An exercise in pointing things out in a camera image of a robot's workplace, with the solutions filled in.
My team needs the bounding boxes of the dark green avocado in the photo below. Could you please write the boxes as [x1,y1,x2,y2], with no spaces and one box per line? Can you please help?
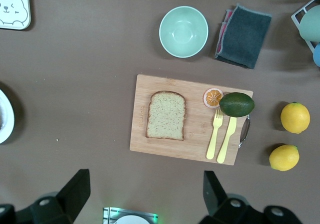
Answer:
[218,92,256,118]

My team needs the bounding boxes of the round white plate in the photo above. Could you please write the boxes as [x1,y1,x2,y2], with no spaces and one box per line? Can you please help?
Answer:
[0,88,16,144]

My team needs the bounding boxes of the mint green bowl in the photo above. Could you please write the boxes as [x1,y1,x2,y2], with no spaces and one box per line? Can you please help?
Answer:
[159,6,210,59]

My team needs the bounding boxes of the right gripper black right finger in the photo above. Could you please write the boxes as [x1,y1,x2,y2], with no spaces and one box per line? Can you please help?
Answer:
[199,170,252,224]

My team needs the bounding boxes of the orange slice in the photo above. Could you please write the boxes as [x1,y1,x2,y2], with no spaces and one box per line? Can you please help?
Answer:
[202,88,225,109]

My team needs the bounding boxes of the round yellow lemon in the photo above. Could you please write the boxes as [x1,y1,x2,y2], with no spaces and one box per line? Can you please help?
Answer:
[280,102,311,134]

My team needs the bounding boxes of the bamboo cutting board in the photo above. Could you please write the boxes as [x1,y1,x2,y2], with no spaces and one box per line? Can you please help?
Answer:
[129,74,254,166]

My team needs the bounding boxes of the sage green cup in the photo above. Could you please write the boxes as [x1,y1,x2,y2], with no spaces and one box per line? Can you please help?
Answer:
[299,5,320,43]

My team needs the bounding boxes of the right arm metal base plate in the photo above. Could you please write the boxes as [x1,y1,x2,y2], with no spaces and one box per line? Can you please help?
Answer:
[102,207,159,224]

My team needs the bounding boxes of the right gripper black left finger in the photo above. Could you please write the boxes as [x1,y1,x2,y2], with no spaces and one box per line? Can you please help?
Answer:
[30,168,91,224]

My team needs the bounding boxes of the pink folded cloth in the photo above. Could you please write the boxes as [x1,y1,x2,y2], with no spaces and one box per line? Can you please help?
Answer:
[217,9,236,55]

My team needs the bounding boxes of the yellow plastic knife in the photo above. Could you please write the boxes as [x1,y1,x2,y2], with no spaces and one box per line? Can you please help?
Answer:
[216,116,238,164]

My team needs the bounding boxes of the oval yellow lemon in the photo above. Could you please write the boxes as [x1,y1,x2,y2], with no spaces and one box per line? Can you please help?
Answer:
[268,144,300,172]

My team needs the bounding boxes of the dark grey folded cloth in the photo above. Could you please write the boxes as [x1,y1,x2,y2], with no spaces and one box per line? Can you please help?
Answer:
[214,3,273,70]

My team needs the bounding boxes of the yellow plastic fork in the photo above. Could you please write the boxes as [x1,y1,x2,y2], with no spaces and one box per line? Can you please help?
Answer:
[206,108,224,160]

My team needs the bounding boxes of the white wire cup rack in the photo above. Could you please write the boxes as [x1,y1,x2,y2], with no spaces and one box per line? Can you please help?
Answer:
[291,0,320,53]

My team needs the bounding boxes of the plain bread slice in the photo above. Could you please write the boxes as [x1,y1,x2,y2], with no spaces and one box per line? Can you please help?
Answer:
[145,90,187,141]

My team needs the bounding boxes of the light blue cup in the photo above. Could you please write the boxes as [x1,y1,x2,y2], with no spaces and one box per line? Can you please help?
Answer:
[312,43,320,68]

